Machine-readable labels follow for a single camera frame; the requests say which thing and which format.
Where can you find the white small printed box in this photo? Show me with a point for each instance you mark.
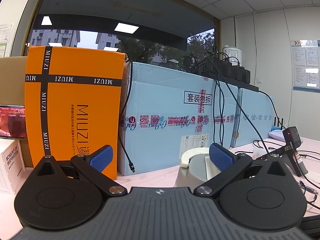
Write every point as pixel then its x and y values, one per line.
pixel 11 165

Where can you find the large light blue carton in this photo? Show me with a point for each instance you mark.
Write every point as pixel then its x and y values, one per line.
pixel 166 112

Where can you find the black device on stand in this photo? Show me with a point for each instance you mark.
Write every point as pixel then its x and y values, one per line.
pixel 288 152

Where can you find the wall notice board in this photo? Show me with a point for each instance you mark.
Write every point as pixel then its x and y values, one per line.
pixel 305 65

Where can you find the black power strip with chargers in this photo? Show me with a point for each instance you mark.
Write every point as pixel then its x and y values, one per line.
pixel 219 66

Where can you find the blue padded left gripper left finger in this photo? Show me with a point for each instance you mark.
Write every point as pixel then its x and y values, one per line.
pixel 90 167

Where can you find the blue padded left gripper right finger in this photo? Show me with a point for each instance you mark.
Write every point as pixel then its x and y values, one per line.
pixel 231 166

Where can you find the phone with red screen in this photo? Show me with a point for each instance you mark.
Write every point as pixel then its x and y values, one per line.
pixel 13 124

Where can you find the orange MIUZI box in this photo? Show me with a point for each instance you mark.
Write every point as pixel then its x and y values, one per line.
pixel 72 103

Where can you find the grey white lidded container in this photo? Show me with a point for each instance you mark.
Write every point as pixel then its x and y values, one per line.
pixel 195 168

